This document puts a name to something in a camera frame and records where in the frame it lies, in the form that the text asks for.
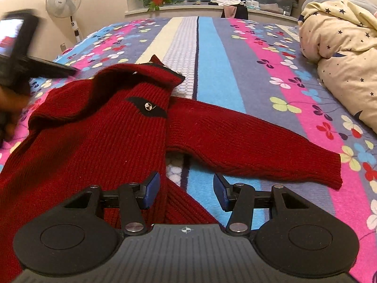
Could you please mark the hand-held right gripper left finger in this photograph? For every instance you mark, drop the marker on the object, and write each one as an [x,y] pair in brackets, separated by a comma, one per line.
[152,187]

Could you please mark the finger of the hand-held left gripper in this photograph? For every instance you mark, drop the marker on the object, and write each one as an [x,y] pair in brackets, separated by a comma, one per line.
[53,67]

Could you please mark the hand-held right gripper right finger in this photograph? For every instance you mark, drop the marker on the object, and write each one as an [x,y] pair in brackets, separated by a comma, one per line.
[219,186]

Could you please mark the red knit sweater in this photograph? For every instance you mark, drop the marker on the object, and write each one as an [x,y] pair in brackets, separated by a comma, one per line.
[103,138]

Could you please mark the person's left hand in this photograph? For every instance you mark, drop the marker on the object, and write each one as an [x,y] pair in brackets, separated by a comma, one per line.
[11,106]

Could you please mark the white standing fan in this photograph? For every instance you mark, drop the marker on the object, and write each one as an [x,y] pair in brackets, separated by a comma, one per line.
[63,0]

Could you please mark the floral striped bed sheet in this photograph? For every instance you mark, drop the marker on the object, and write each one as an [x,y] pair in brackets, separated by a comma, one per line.
[218,64]

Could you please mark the white window sill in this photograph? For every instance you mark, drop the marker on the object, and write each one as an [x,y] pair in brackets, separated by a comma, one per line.
[188,9]

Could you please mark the black chair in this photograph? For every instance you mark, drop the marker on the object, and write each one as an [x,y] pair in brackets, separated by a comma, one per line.
[240,12]

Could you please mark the cream star print quilt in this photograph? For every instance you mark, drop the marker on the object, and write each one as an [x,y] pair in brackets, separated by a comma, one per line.
[344,50]

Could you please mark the tissue box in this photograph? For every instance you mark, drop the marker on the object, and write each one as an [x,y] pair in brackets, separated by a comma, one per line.
[252,3]

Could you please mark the wall socket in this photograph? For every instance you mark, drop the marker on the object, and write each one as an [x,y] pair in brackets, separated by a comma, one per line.
[63,47]

